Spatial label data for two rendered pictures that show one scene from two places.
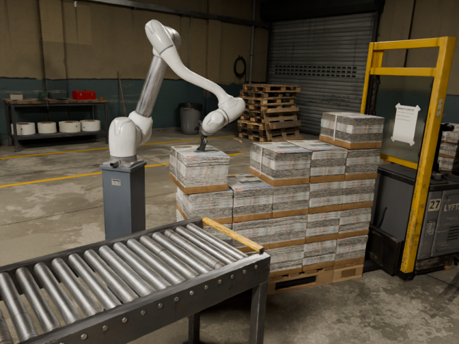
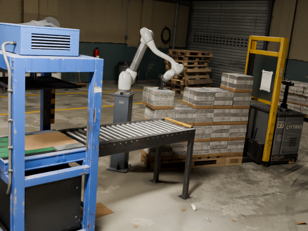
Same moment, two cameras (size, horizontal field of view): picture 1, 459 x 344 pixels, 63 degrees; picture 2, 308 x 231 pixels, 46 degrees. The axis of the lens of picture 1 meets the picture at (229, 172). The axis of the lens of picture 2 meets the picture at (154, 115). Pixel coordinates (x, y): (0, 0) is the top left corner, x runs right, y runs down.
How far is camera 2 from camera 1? 2.37 m
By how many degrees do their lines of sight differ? 3
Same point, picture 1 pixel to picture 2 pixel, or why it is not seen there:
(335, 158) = (227, 96)
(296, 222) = (206, 129)
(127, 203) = (126, 112)
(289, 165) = (203, 98)
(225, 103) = (175, 66)
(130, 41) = (85, 13)
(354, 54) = (254, 30)
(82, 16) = not seen: outside the picture
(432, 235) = (280, 141)
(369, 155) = (245, 96)
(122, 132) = (126, 78)
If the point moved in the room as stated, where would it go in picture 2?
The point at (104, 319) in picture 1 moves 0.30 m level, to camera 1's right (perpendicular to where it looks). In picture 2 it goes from (142, 137) to (173, 139)
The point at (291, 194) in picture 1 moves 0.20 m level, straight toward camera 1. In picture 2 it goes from (204, 114) to (203, 117)
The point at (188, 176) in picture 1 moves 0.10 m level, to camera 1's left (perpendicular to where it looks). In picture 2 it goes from (155, 100) to (147, 100)
